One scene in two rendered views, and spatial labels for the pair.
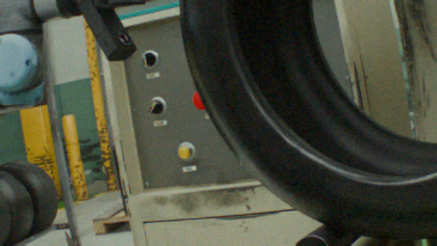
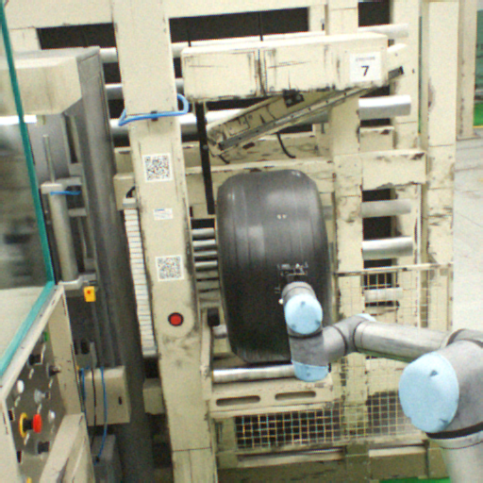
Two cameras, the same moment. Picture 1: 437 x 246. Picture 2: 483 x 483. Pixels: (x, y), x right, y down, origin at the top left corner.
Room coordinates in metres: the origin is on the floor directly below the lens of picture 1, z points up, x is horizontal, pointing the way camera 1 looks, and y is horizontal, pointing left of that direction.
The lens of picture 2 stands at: (2.03, 1.48, 1.93)
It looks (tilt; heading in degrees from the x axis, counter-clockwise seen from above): 19 degrees down; 243
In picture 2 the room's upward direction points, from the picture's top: 5 degrees counter-clockwise
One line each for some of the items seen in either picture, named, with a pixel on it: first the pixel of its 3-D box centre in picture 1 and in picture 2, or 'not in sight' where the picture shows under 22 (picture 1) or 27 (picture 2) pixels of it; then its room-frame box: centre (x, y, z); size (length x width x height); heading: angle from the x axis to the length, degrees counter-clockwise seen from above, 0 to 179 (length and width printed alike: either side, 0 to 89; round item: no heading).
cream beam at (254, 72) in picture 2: not in sight; (282, 67); (0.85, -0.49, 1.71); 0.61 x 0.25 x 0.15; 154
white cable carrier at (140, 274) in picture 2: not in sight; (141, 275); (1.42, -0.39, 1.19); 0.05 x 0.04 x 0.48; 64
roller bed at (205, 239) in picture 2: not in sight; (193, 265); (1.12, -0.72, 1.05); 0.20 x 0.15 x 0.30; 154
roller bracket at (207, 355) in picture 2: not in sight; (208, 353); (1.25, -0.36, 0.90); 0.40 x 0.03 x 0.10; 64
